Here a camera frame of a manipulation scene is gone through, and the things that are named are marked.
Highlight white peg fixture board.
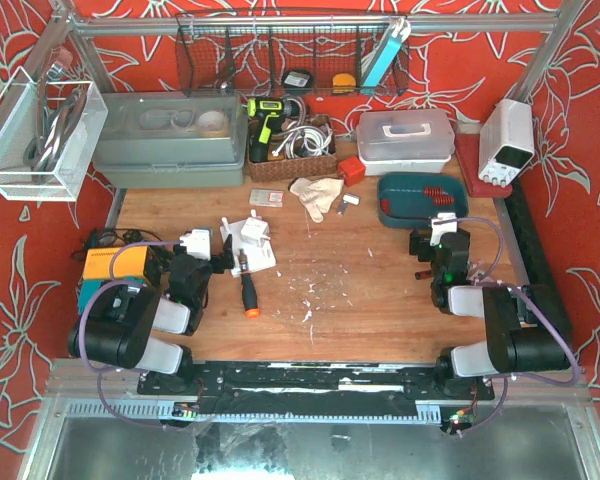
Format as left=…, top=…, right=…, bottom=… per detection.
left=220, top=209, right=276, bottom=278

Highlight black orange screwdriver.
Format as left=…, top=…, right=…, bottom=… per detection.
left=238, top=249, right=260, bottom=319

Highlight red large spring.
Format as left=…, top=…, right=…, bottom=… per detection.
left=432, top=195, right=455, bottom=206

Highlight white plug adapter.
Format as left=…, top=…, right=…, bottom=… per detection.
left=240, top=217, right=270, bottom=247

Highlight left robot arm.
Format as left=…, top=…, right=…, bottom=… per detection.
left=68, top=229, right=235, bottom=385

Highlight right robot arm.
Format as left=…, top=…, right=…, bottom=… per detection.
left=409, top=229, right=581, bottom=386

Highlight small red spring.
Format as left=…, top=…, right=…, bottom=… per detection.
left=380, top=199, right=391, bottom=215

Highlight teal plastic tray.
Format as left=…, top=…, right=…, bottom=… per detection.
left=377, top=172, right=469, bottom=229

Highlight orange teal power box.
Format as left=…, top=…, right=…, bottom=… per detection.
left=78, top=246, right=162, bottom=314

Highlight clear small parts packet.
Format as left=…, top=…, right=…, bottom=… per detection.
left=249, top=189, right=284, bottom=208

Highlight small red box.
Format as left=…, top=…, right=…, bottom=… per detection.
left=337, top=156, right=366, bottom=187

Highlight white clear lidded case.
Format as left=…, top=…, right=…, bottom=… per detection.
left=356, top=109, right=455, bottom=176

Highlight red mat under supply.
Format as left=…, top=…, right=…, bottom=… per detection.
left=455, top=134, right=513, bottom=199

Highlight beige work glove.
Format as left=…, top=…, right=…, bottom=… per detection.
left=289, top=178, right=344, bottom=223

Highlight grey plastic storage box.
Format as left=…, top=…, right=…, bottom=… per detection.
left=93, top=92, right=248, bottom=189

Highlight white bench power supply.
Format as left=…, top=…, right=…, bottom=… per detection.
left=478, top=99, right=534, bottom=188

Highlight wicker basket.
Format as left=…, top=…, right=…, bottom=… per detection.
left=245, top=114, right=339, bottom=182

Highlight clear acrylic hanging bin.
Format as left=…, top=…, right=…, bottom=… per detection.
left=0, top=68, right=108, bottom=202

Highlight blue white booklet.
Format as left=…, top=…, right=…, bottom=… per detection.
left=360, top=17, right=412, bottom=95

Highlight red handled screwdriver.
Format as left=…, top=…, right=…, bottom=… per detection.
left=414, top=270, right=432, bottom=280

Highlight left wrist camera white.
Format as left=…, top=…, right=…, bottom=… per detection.
left=179, top=228, right=212, bottom=261

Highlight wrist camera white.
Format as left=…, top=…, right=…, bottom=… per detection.
left=179, top=228, right=212, bottom=261
left=429, top=212, right=458, bottom=246

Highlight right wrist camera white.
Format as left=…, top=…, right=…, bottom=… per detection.
left=429, top=212, right=458, bottom=246

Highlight small metal bracket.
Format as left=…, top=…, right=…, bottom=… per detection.
left=336, top=193, right=360, bottom=216

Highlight white cables in basket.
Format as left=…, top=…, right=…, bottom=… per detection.
left=272, top=124, right=334, bottom=160

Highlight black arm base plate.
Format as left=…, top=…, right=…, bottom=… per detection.
left=137, top=361, right=495, bottom=417

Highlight green black cordless drill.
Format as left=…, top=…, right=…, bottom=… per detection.
left=247, top=96, right=304, bottom=163

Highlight black wire wall basket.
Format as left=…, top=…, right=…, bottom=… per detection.
left=175, top=7, right=409, bottom=97

